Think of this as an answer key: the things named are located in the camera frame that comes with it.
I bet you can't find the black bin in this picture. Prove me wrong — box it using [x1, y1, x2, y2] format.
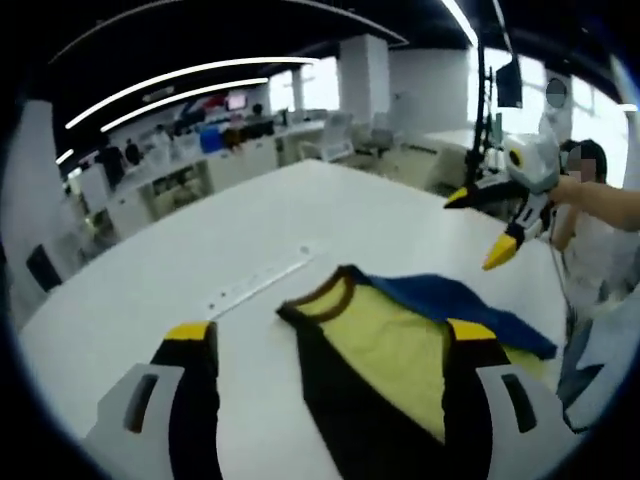
[25, 243, 64, 292]

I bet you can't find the black stand pole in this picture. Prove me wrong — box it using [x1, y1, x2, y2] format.
[464, 44, 494, 186]

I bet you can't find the long ceiling light strip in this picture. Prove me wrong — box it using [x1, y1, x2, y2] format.
[64, 56, 321, 130]

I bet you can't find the short ceiling light strip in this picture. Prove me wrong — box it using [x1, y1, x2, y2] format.
[442, 0, 479, 46]

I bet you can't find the white office chair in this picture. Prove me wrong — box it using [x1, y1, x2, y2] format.
[362, 122, 401, 159]

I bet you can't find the yellow black blue garment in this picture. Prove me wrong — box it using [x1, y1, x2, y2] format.
[276, 264, 559, 480]

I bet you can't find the narrow white pillar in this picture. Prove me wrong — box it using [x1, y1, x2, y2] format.
[338, 33, 391, 131]

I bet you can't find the white cabinet row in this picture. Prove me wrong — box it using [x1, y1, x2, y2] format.
[74, 117, 351, 236]

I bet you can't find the person's right hand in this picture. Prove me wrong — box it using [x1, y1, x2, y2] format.
[549, 178, 584, 209]

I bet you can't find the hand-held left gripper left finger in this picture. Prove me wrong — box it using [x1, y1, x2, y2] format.
[82, 321, 224, 480]

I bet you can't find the wide white pillar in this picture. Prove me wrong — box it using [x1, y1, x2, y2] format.
[4, 99, 76, 301]

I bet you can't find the black monitor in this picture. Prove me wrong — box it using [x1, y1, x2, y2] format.
[495, 59, 524, 109]

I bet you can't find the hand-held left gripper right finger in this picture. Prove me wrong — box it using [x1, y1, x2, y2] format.
[442, 318, 576, 480]

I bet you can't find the shorter ceiling light strip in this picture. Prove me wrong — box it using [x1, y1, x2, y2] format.
[99, 77, 271, 134]

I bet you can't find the blue storage bin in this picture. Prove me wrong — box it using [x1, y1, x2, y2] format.
[199, 128, 223, 154]

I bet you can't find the white table cable strip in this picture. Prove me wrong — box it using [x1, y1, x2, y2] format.
[203, 243, 326, 321]

